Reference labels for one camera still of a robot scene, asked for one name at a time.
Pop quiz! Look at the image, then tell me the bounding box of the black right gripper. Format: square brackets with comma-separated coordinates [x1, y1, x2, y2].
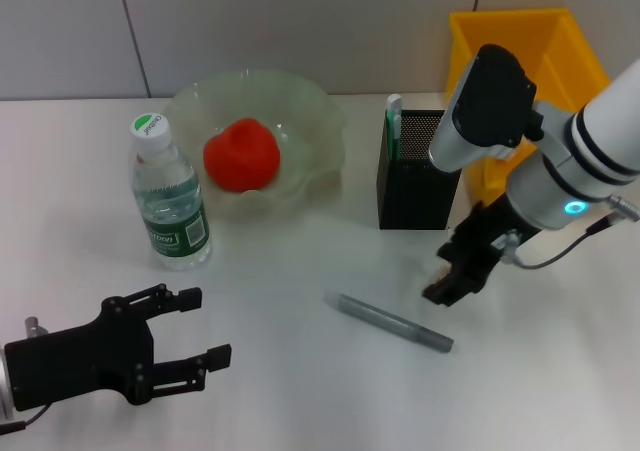
[422, 190, 532, 308]

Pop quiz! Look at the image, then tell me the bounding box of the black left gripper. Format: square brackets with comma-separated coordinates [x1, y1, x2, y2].
[3, 283, 233, 413]

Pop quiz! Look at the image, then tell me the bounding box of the grey marker pen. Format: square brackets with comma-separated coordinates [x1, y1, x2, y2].
[324, 292, 455, 355]

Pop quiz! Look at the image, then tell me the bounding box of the clear green-label water bottle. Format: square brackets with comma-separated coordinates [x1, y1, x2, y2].
[128, 112, 214, 272]

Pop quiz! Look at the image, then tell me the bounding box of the mint green pen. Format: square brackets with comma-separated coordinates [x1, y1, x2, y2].
[386, 93, 404, 163]

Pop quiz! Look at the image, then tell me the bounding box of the red-orange toy orange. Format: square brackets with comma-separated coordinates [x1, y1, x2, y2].
[202, 117, 282, 192]

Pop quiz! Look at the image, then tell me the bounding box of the black mesh pen holder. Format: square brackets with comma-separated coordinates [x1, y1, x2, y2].
[378, 109, 464, 231]

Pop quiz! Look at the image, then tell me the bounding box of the green glass fruit bowl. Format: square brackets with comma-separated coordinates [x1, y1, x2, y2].
[162, 69, 347, 222]

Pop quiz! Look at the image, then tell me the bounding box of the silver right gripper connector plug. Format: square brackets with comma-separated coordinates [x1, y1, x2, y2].
[499, 228, 523, 256]

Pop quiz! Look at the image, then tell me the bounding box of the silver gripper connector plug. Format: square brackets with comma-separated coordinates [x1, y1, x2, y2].
[24, 315, 51, 340]
[499, 228, 523, 256]

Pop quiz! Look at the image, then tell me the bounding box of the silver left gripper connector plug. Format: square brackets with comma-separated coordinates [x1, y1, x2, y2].
[24, 315, 51, 340]

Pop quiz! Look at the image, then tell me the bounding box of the yellow plastic bin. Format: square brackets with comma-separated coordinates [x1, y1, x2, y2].
[446, 6, 614, 207]

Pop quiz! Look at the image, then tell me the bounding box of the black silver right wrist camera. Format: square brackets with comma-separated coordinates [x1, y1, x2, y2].
[428, 44, 546, 175]

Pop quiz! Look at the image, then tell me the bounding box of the grey left arm cable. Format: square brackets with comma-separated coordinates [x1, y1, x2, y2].
[0, 403, 51, 433]

